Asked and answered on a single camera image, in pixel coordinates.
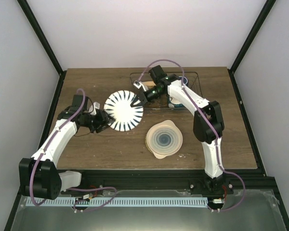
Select white ceramic bowl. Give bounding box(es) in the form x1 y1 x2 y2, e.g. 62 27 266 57
168 97 184 108

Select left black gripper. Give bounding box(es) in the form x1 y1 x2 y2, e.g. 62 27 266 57
81 110 116 133

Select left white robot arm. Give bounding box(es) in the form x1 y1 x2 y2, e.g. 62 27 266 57
19 94 114 200

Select dark wire dish rack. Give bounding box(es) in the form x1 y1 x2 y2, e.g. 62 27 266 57
129 70 204 113

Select black aluminium frame rail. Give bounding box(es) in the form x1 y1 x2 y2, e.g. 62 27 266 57
21 169 277 193

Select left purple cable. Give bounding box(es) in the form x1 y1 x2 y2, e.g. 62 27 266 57
29 88 118 214

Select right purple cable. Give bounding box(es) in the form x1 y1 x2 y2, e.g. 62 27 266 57
135 59 246 213

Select blue enamel mug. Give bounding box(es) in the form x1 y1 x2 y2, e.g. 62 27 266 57
179 76 189 86

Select purple cable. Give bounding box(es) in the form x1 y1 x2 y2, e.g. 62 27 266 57
29 88 118 214
135 59 246 213

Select white blue striped plate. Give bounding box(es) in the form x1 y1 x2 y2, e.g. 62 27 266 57
104 90 144 132

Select light blue slotted cable duct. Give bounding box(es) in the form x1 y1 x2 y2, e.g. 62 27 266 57
25 197 208 207

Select orange plastic plate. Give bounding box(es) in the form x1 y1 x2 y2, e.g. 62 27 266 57
143 81 156 88

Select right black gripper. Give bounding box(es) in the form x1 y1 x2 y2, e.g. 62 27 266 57
131 86 165 108

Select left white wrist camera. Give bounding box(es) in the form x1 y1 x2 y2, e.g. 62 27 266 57
89 102 101 116

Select yellow patterned plate underneath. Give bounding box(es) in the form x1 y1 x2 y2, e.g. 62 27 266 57
144 136 151 152

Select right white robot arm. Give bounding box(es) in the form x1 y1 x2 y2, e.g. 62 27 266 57
131 65 224 194

